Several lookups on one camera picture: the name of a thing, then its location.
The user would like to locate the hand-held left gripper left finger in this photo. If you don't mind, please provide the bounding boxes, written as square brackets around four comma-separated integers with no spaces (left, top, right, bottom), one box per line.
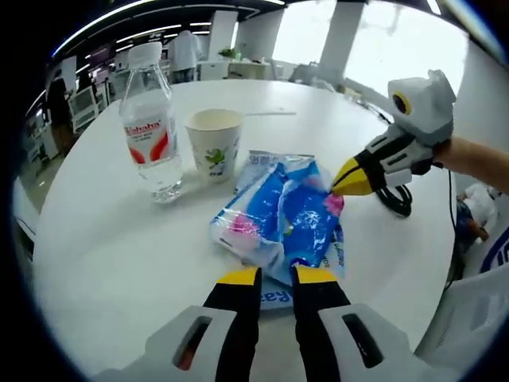
[119,265,263,382]

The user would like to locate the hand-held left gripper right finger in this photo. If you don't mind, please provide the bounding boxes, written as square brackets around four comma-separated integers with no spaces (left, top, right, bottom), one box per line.
[291,265,434,382]

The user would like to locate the blue plastic wrapper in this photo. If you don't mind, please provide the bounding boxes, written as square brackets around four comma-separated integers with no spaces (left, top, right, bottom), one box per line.
[209,150,346,279]

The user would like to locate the white paper cup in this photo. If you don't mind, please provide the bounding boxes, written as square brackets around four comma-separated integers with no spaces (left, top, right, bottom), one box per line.
[185,107,244,185]

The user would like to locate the clear plastic water bottle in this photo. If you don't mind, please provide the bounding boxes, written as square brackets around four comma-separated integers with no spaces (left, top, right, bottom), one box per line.
[118,41,185,205]

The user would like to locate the person's white shirt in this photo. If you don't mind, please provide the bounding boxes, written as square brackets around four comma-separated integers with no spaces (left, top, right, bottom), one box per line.
[415,222,509,382]

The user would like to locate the white low cabinet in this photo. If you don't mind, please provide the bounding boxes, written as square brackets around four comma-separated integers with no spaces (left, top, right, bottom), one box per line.
[197,59,275,83]

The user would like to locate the white office chair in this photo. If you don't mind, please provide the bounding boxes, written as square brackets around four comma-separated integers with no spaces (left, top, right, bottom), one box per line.
[68,85,107,131]

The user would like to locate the thin black cable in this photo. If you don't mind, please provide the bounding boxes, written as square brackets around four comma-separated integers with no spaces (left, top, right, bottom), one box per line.
[445,166,464,288]

